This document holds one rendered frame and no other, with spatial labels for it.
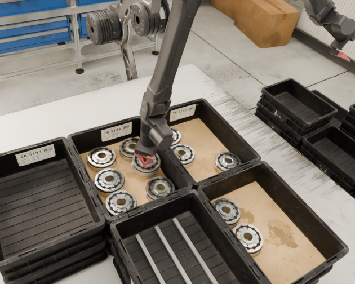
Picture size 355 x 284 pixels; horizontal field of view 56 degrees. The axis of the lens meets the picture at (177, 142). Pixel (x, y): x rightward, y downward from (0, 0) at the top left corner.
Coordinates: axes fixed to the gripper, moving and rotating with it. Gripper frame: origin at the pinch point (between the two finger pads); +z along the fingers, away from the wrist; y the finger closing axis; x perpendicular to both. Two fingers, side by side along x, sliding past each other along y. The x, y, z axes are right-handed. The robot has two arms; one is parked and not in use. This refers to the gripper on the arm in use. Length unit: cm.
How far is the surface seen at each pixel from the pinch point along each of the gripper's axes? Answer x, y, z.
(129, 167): 6.5, -0.8, 7.0
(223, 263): -35.0, -25.7, 5.7
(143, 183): -1.1, -6.0, 6.7
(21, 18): 144, 121, 37
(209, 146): -19.3, 21.9, 7.5
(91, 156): 20.4, -3.8, 4.2
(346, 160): -101, 90, 54
